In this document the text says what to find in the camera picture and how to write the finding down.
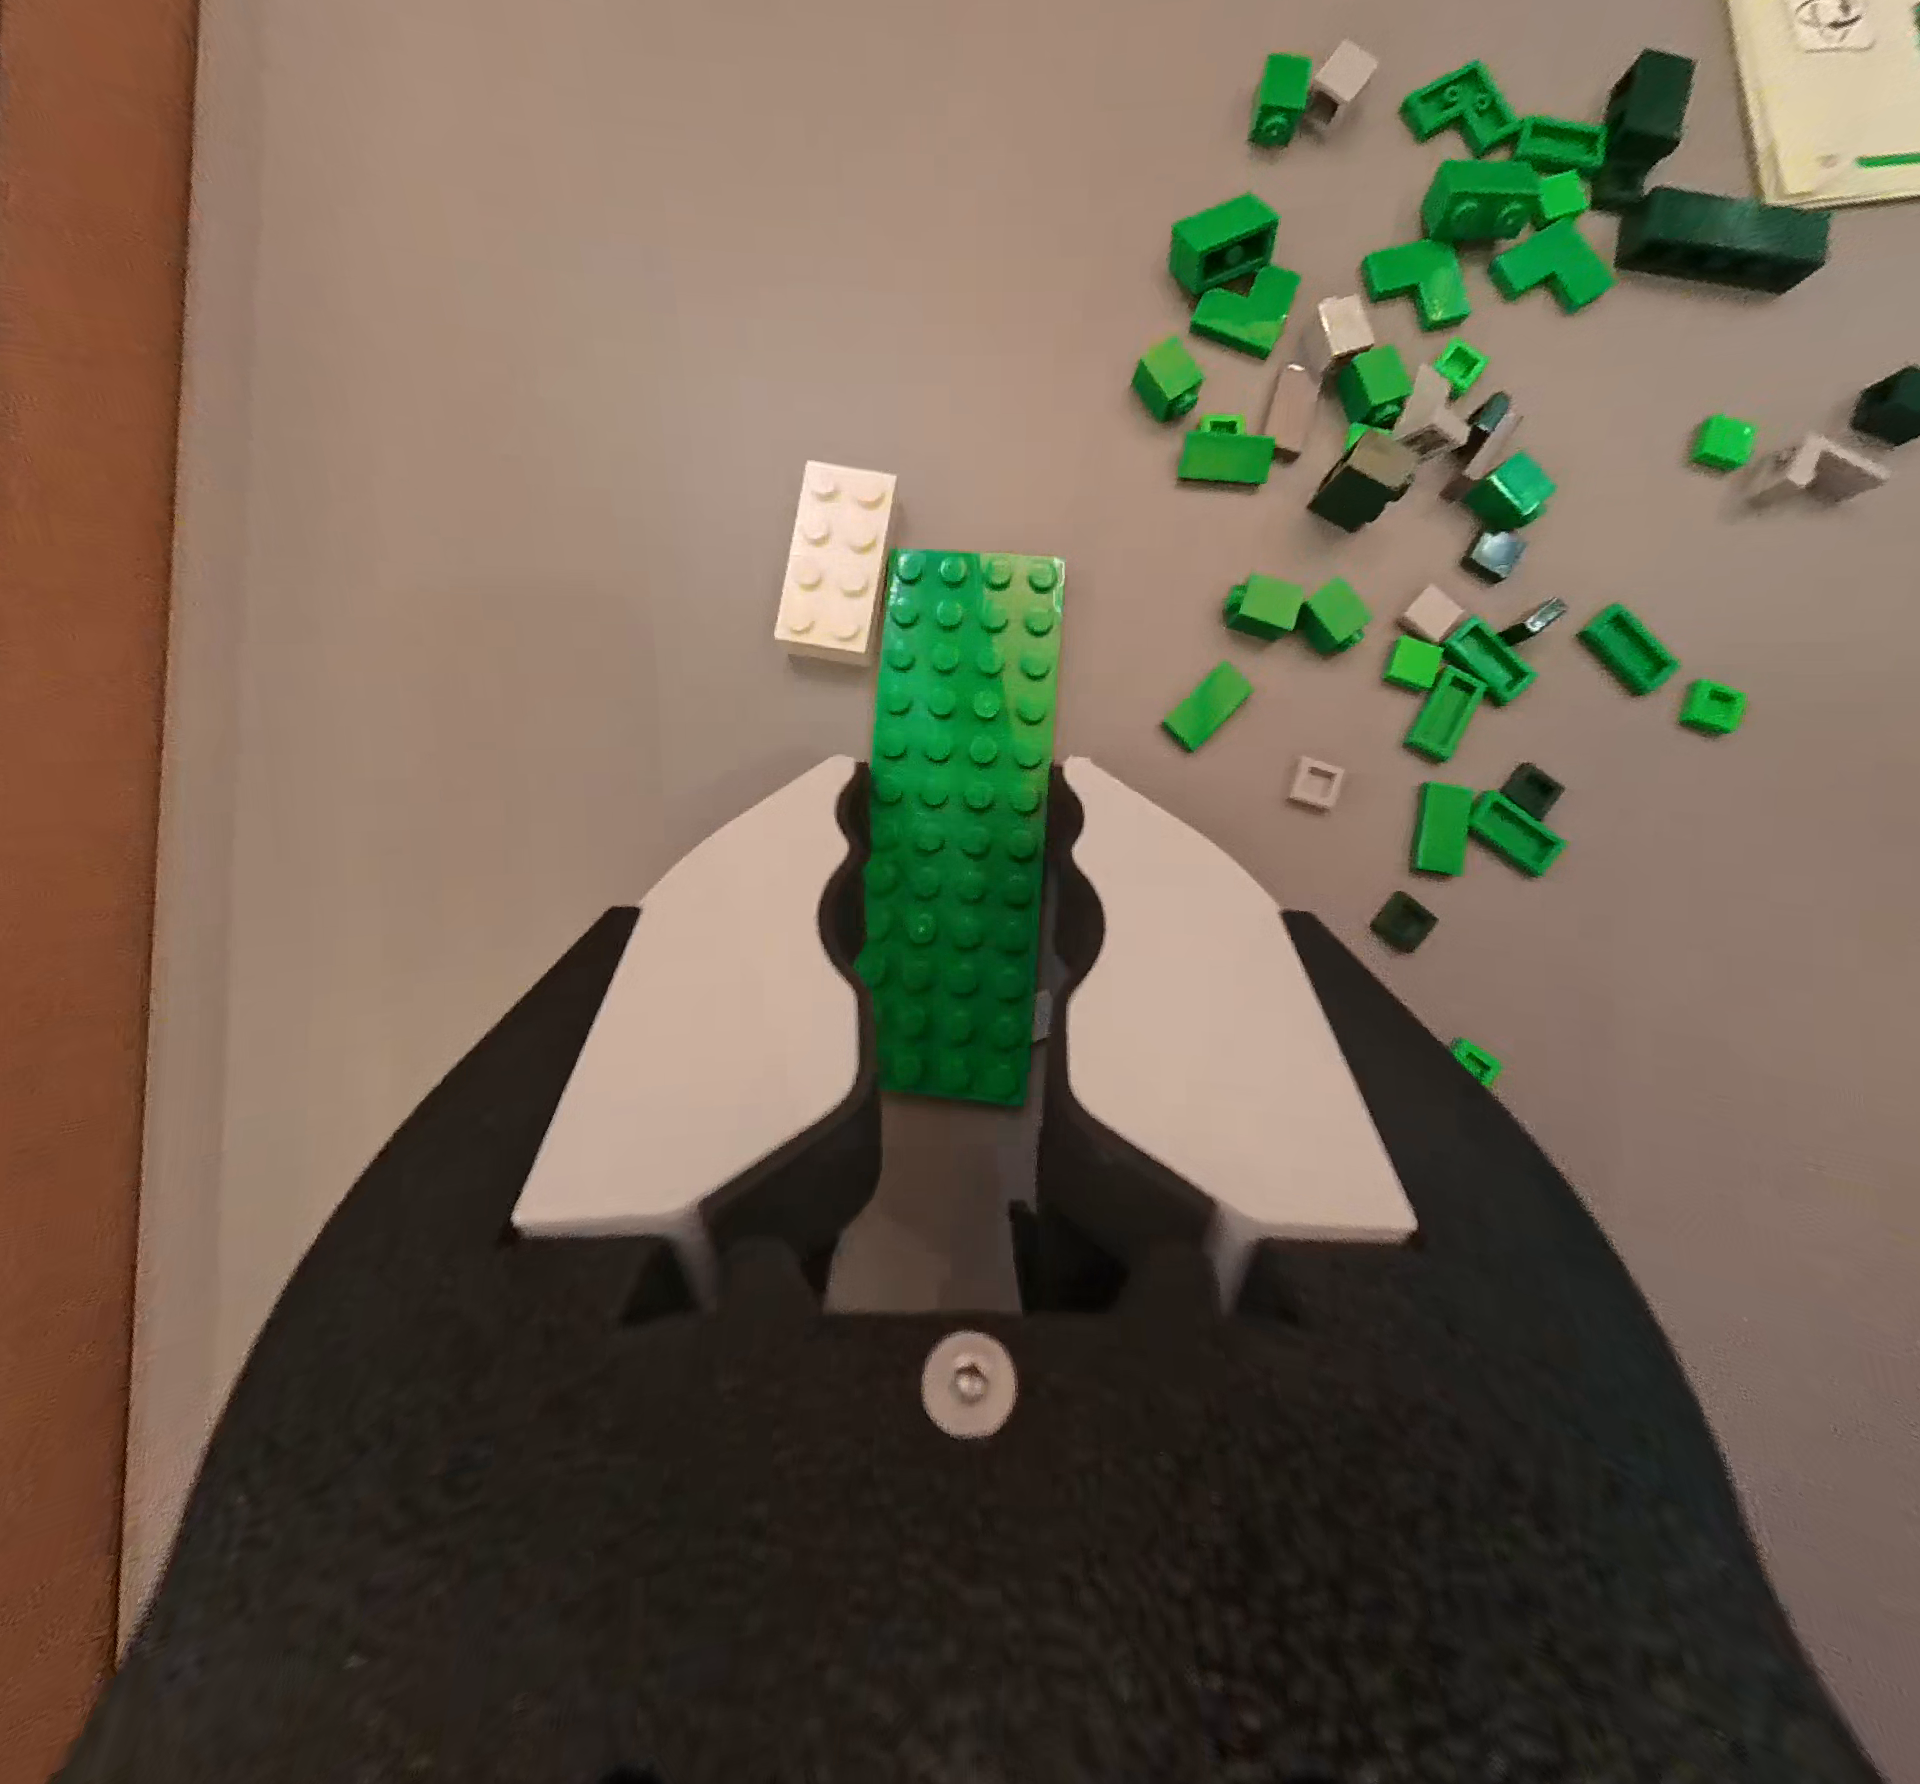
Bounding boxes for pale green instruction booklet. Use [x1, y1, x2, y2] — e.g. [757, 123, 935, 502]
[1699, 0, 1920, 208]

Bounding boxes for dark green long brick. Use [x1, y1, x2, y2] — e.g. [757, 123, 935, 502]
[1614, 183, 1836, 297]

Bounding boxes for brown wooden desk panel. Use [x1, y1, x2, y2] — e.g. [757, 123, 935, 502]
[0, 0, 203, 1680]

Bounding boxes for pile of small bricks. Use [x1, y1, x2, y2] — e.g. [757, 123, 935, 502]
[1128, 0, 1920, 1086]

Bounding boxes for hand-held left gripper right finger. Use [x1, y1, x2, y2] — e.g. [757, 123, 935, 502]
[1034, 752, 1422, 1316]

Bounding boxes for white studded brick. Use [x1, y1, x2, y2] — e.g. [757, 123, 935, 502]
[775, 460, 898, 667]

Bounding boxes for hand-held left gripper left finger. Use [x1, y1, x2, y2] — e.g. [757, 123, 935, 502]
[510, 752, 884, 1315]

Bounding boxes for large green studded plate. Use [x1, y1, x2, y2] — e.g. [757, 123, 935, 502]
[862, 549, 1068, 1108]

